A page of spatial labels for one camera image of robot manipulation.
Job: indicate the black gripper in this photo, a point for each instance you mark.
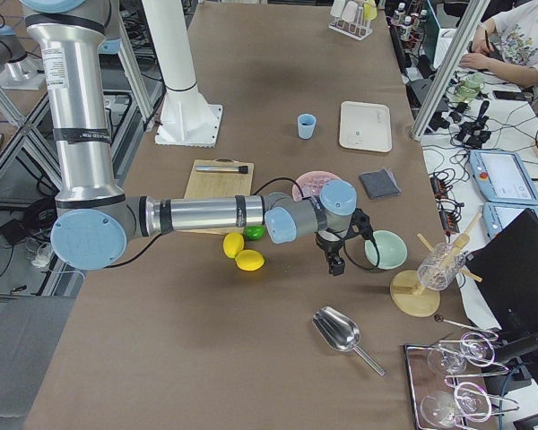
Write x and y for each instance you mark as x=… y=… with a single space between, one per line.
x=328 y=245

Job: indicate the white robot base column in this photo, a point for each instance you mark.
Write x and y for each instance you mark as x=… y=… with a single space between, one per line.
x=187 y=119

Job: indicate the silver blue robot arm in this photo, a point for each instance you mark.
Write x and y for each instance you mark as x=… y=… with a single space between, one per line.
x=95 y=218

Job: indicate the metal ice scoop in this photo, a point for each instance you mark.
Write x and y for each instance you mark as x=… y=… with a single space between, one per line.
x=343 y=334

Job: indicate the wooden cup tree stand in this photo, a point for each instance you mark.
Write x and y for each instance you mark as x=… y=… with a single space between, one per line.
x=408 y=293

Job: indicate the pink bowl of ice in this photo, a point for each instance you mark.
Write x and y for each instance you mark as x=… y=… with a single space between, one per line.
x=311 y=183

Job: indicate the clear textured glass cup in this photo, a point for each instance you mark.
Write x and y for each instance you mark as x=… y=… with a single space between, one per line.
x=441 y=266

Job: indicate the blue paper cup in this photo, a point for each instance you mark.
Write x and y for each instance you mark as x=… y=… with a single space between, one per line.
x=305 y=132

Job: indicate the pale green plastic cup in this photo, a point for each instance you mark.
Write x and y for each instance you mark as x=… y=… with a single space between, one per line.
x=337 y=8

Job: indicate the yellow plastic cup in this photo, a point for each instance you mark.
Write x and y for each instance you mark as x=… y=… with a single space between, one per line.
x=369 y=10

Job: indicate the mint green bowl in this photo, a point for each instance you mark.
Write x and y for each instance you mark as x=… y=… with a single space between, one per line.
x=387 y=252

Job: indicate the yellow lemon front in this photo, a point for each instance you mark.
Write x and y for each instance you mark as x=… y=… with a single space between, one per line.
x=249 y=260

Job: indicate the yellow lemon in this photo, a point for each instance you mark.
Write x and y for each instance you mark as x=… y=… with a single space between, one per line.
x=233 y=244
x=249 y=260

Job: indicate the green lime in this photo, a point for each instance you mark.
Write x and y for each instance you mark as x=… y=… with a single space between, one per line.
x=254 y=233

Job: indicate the grey folded cloth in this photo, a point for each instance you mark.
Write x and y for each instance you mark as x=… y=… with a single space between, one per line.
x=379 y=184

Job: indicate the yellow lemon back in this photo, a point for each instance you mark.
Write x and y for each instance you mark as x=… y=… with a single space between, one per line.
x=233 y=244

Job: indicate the steel muddler black tip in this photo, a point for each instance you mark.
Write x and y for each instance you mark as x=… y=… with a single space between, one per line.
x=223 y=169

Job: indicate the cream rabbit tray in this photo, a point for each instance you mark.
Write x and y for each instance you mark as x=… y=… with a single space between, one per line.
x=365 y=127

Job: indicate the wooden cutting board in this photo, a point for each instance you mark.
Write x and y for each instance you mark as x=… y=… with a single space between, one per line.
x=205 y=185

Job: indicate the wine glass rack tray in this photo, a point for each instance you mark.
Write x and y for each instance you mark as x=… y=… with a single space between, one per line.
x=422 y=381

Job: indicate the upper hanging wine glass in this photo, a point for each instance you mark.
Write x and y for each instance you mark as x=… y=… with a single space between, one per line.
x=451 y=357

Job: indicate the hanging wine glass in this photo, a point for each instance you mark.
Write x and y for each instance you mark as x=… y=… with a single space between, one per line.
x=467 y=404
x=451 y=357

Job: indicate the lower hanging wine glass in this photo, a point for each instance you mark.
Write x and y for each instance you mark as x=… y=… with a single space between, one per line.
x=467 y=404

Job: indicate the black monitor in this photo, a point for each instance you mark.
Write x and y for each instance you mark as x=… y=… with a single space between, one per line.
x=508 y=266

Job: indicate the blue teach pendant tablet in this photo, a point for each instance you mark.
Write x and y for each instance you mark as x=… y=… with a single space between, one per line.
x=502 y=177

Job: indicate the seated person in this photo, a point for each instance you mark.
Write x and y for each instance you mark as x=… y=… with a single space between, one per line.
x=507 y=46

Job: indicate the white wire cup rack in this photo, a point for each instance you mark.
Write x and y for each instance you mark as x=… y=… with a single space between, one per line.
x=357 y=29

